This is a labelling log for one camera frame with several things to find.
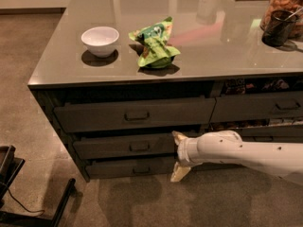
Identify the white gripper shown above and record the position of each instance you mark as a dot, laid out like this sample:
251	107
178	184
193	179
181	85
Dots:
183	151

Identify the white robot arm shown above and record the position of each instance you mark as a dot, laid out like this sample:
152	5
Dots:
284	160

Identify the grey counter cabinet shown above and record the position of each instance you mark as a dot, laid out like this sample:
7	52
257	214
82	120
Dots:
132	86

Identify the green crumpled snack bag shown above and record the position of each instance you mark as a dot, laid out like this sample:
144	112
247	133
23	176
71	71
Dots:
156	53

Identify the white ceramic bowl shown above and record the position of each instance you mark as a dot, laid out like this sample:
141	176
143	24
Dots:
100	40

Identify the dark glass cup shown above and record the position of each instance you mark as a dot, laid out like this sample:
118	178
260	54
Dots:
279	28

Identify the glass jar of snacks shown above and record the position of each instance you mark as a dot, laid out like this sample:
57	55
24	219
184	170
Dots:
289	5

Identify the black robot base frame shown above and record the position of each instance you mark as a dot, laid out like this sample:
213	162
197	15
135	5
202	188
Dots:
17	198

